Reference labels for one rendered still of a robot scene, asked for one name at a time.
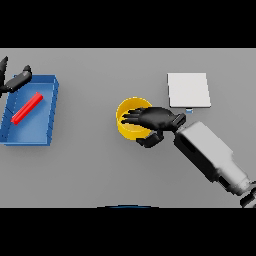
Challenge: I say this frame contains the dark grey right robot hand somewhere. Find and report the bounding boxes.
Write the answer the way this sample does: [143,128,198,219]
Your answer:
[121,106,187,149]

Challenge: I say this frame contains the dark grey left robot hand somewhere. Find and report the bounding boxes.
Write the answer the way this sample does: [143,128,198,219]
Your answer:
[0,55,33,98]

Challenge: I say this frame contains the yellow bowl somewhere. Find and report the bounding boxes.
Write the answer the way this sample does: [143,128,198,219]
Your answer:
[115,96,154,141]

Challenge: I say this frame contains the red beaker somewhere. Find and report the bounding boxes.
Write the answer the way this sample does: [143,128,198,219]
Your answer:
[10,92,44,126]

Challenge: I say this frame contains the pale square measuring scale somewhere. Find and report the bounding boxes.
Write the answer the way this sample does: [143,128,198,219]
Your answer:
[166,72,212,115]

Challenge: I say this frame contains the blue tray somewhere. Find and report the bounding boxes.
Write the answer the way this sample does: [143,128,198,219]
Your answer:
[0,74,60,147]

